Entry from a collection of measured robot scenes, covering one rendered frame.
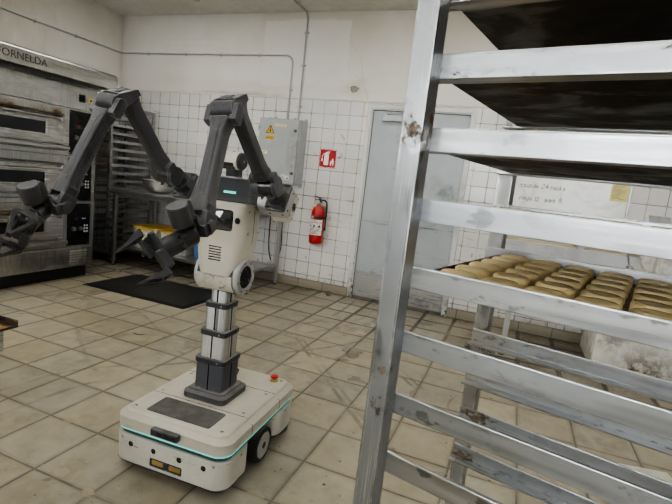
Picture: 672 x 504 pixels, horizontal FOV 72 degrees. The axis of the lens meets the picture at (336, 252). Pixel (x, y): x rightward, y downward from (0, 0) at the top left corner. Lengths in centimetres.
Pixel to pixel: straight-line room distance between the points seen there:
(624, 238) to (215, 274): 165
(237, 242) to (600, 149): 155
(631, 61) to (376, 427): 52
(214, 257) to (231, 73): 415
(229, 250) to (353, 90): 352
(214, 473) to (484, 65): 171
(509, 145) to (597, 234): 14
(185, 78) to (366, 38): 231
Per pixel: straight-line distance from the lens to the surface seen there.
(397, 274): 61
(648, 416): 60
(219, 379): 213
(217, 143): 145
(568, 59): 60
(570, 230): 57
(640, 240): 57
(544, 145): 58
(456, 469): 119
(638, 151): 57
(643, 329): 58
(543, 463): 64
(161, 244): 127
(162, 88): 651
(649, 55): 59
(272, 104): 557
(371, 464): 71
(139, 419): 210
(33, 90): 495
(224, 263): 195
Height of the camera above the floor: 126
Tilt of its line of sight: 9 degrees down
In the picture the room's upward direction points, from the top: 7 degrees clockwise
